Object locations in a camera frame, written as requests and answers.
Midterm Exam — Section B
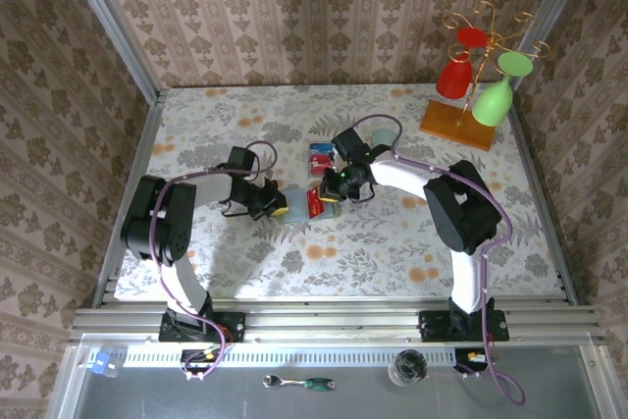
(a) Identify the green card holder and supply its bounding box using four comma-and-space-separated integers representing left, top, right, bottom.
282, 187, 343, 224

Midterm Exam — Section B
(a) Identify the clear acrylic tray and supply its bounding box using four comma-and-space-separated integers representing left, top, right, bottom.
307, 140, 340, 177

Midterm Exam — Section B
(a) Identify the pale teal plastic glass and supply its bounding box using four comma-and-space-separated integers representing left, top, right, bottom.
370, 128, 398, 149

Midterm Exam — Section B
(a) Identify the red wine glass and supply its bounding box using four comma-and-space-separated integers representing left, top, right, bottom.
435, 26, 491, 100

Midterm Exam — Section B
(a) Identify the green wine glass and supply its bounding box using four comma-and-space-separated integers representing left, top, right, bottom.
471, 50, 534, 127

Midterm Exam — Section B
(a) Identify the clear glass jar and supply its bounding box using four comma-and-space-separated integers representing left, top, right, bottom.
388, 348, 428, 388

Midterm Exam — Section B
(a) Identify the grey metal shelf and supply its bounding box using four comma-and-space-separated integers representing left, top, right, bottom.
46, 333, 628, 419

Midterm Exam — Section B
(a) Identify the blue white plastic connector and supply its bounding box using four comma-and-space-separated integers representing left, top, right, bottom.
90, 350, 122, 379

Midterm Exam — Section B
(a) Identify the gold wire rack wooden base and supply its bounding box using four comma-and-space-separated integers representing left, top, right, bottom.
419, 0, 551, 152

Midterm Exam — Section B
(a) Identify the aluminium side rail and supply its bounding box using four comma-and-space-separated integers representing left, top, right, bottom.
505, 107, 581, 306
91, 88, 167, 310

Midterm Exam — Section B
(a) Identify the aluminium frame beam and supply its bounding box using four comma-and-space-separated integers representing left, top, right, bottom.
68, 296, 607, 345

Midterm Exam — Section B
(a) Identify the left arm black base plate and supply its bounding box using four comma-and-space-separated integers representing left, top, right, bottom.
159, 311, 246, 344

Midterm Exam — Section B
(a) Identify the white slotted cable duct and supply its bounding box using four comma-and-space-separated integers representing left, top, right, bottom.
87, 343, 492, 369

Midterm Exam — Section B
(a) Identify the black cable connector block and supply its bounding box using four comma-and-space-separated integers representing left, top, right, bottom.
180, 347, 232, 376
453, 347, 491, 375

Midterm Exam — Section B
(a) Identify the ratchet wrench green handle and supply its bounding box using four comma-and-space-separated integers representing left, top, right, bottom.
262, 373, 337, 391

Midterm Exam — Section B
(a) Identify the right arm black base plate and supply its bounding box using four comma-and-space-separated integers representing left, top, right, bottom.
418, 309, 510, 343

